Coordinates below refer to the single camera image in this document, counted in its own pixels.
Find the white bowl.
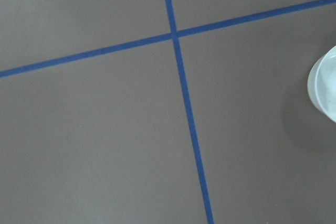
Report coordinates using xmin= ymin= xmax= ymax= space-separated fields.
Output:
xmin=307 ymin=46 xmax=335 ymax=122

